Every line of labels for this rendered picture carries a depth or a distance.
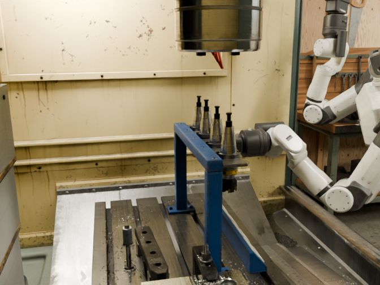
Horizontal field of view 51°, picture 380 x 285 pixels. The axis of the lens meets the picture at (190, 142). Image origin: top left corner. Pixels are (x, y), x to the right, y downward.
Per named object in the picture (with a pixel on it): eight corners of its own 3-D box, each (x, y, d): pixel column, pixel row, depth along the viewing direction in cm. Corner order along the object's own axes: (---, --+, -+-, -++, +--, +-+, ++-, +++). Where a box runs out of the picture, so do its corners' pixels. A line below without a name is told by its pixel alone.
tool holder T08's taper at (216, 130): (207, 140, 116) (207, 117, 114) (222, 139, 117) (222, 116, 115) (211, 143, 112) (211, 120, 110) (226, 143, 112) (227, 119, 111)
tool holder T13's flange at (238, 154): (214, 158, 107) (214, 149, 106) (236, 156, 108) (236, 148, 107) (219, 165, 101) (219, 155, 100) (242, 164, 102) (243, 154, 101)
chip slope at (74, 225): (247, 223, 199) (249, 173, 193) (320, 314, 133) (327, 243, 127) (61, 243, 182) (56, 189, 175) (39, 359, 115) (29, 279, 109)
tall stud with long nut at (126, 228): (133, 264, 112) (131, 221, 108) (134, 270, 109) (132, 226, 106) (123, 266, 111) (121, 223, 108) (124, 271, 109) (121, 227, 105)
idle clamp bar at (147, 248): (150, 244, 123) (150, 225, 121) (172, 294, 99) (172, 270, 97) (134, 247, 121) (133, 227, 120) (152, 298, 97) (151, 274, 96)
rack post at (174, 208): (193, 206, 151) (192, 129, 143) (195, 212, 146) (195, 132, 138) (166, 208, 149) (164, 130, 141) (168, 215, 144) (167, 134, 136)
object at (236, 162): (245, 160, 102) (245, 157, 102) (252, 166, 97) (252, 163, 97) (218, 162, 101) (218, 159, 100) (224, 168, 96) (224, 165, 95)
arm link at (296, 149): (261, 143, 133) (289, 173, 129) (270, 130, 125) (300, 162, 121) (274, 133, 135) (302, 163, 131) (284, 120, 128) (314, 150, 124)
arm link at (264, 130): (252, 163, 132) (284, 160, 134) (262, 148, 123) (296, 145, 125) (244, 133, 137) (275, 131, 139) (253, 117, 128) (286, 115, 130)
